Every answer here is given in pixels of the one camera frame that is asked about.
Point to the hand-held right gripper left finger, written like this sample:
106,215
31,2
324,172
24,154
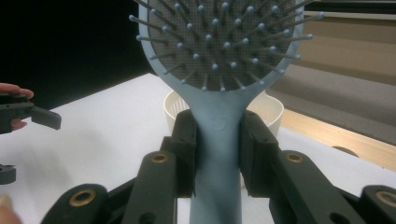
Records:
158,186

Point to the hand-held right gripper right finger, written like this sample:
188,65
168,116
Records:
280,186

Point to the white plastic basket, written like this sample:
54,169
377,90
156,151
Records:
264,109

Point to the light blue hairbrush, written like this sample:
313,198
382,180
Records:
218,130

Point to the white table mat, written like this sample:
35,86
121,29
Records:
93,140

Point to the dark table grommet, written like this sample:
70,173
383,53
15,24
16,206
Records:
345,151

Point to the wooden table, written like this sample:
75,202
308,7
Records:
342,137

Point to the black curtain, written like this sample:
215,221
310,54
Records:
62,37

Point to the beige wooden desk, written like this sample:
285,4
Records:
358,46

